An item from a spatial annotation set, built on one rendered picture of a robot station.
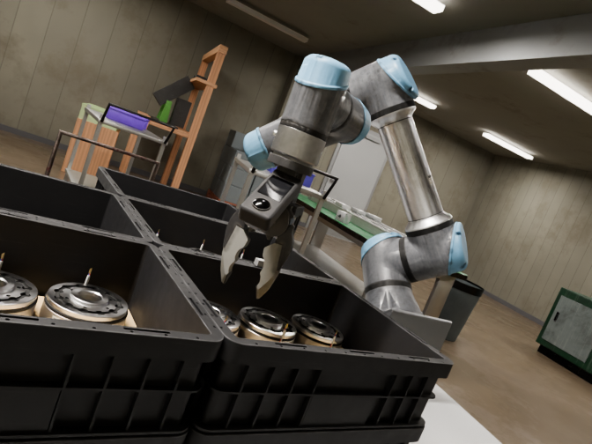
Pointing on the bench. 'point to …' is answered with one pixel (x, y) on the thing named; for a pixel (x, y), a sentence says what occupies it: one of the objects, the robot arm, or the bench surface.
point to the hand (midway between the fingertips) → (241, 284)
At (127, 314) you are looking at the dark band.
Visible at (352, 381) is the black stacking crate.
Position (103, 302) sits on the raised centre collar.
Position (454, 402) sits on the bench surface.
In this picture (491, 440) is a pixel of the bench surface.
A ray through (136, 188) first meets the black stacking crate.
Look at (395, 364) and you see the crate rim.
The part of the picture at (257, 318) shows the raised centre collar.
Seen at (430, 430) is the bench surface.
